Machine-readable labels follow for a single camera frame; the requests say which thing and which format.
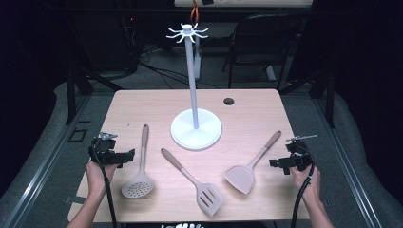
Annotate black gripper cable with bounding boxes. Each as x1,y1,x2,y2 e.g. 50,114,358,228
290,143,317,228
89,139,119,228

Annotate black floor cables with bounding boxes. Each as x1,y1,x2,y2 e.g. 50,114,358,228
139,44,220,90

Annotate black chair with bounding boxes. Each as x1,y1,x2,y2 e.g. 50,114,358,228
222,12,303,91

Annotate black stand frame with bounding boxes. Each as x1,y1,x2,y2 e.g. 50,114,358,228
278,67,336,129
65,67,124,125

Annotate orange lanyard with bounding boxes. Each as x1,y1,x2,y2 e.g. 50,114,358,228
189,0,201,27

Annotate person's right hand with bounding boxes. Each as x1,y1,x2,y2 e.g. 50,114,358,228
290,165,321,203

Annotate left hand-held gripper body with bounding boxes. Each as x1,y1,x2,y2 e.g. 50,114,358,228
88,132,118,166

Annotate person's left hand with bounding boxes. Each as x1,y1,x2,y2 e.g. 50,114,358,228
86,162,118,199

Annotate white desk leg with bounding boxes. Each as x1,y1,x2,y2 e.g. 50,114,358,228
265,65,278,83
192,34,202,81

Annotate person's black printed shirt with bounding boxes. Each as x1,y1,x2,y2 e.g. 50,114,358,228
126,221,269,228

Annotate metal floor rail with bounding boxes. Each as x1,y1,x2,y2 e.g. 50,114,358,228
312,98,384,228
0,94,93,228

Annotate beige solid spatula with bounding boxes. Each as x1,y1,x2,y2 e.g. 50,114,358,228
223,130,282,195

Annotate beige perforated skimmer spoon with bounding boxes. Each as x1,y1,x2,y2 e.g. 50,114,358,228
121,123,156,200

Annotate white utensil rack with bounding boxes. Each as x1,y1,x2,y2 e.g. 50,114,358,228
165,22,222,151

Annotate beige slotted spatula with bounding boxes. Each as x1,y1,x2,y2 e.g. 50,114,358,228
161,147,224,218

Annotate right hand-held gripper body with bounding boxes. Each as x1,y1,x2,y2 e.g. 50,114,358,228
285,134,318,172

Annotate dark equipment cabinet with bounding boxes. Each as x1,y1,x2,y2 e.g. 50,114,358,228
85,12,141,72

